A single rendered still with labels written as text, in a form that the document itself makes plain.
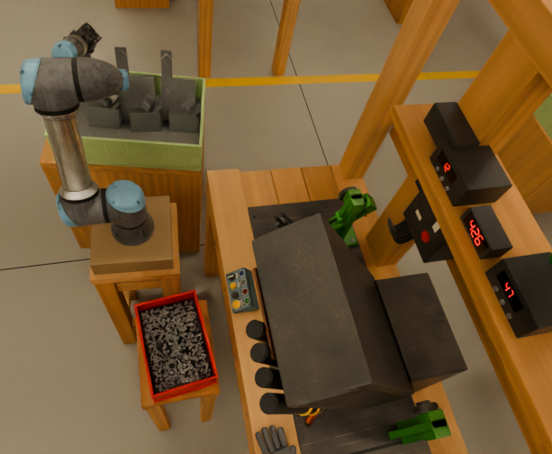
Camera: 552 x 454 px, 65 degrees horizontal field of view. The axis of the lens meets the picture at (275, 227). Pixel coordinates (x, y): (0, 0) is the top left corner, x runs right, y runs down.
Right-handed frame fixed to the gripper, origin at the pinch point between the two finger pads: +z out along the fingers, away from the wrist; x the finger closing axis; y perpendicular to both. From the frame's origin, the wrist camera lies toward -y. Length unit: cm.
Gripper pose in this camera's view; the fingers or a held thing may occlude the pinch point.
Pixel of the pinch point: (88, 37)
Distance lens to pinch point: 201.1
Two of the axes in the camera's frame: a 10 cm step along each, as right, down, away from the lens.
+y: 8.0, -5.2, -3.0
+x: -6.0, -6.4, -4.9
